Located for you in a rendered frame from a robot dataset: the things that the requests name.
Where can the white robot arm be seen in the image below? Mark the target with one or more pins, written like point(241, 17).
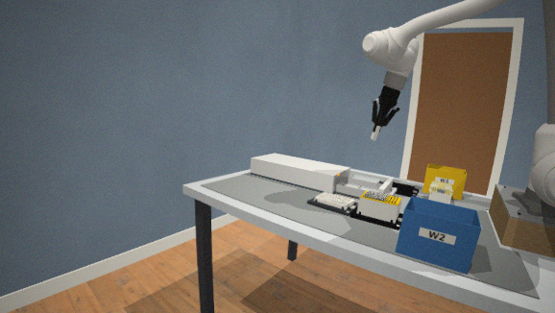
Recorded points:
point(387, 47)

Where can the yellow open-top bin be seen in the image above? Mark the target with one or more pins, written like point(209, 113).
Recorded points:
point(441, 173)

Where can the blue open-top bin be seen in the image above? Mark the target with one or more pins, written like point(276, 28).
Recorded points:
point(439, 241)

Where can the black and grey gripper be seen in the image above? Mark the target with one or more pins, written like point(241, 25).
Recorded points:
point(387, 100)

